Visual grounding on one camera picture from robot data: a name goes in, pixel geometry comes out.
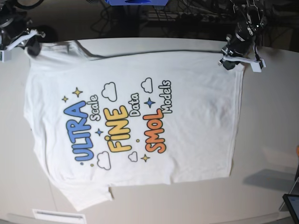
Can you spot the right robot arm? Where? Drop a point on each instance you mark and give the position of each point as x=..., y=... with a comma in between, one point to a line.
x=15, y=7

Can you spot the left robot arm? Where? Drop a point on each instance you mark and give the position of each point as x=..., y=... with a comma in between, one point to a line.
x=252, y=20

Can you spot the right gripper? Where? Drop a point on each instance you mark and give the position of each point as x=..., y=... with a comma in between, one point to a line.
x=13, y=25

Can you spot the dark tablet screen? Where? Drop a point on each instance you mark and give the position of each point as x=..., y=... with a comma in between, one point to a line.
x=292, y=203

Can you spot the white paper label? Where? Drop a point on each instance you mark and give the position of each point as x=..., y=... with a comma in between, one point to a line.
x=69, y=218

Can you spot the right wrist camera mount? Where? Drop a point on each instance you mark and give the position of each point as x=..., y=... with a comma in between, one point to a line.
x=21, y=41

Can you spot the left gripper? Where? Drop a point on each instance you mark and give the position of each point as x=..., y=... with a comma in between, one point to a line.
x=236, y=43

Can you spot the white printed T-shirt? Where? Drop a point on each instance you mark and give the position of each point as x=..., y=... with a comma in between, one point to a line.
x=141, y=119

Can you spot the blue box at top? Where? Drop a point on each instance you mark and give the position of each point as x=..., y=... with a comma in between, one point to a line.
x=137, y=2

